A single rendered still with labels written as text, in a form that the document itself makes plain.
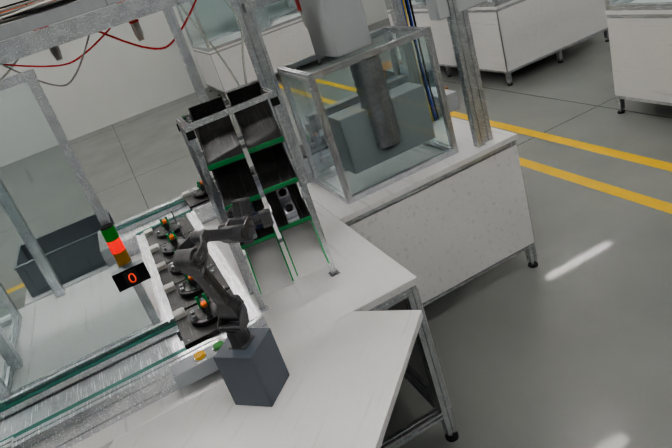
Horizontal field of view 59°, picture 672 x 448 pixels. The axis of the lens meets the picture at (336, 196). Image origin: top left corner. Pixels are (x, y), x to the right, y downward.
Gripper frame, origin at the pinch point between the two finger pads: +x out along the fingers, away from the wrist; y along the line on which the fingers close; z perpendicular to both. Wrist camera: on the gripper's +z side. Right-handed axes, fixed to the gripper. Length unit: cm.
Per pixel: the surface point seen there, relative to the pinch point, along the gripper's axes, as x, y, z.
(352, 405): -44, -12, -56
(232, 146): 0.7, -4.8, 27.2
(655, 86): 216, -332, -34
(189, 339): 2.2, 33.0, -32.7
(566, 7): 422, -408, 57
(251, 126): 7.5, -13.7, 31.9
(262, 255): 14.4, -1.3, -15.5
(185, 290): 34, 33, -22
